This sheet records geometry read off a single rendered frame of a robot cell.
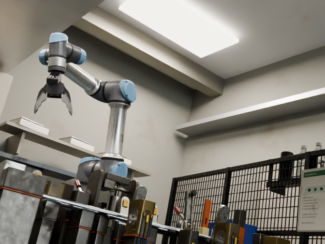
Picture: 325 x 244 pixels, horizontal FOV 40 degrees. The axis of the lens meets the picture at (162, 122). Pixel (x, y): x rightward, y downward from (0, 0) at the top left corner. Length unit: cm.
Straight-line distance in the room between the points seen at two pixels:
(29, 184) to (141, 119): 440
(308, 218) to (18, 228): 139
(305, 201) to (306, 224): 11
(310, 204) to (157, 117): 386
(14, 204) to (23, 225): 7
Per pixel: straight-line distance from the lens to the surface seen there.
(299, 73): 515
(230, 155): 537
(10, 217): 135
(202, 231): 203
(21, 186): 136
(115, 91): 225
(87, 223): 158
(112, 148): 220
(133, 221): 151
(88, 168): 225
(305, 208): 228
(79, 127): 521
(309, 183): 230
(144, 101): 578
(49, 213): 154
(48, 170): 190
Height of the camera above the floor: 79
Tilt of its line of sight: 20 degrees up
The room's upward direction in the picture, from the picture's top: 11 degrees clockwise
